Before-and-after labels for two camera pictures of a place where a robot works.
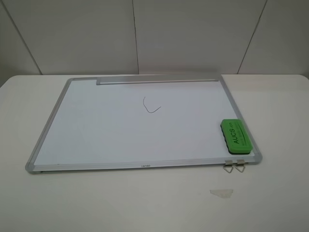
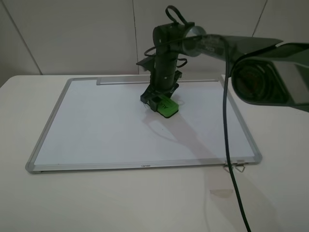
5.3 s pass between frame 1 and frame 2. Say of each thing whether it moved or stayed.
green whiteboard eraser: moved
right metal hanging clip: stayed
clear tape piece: stayed
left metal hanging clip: stayed
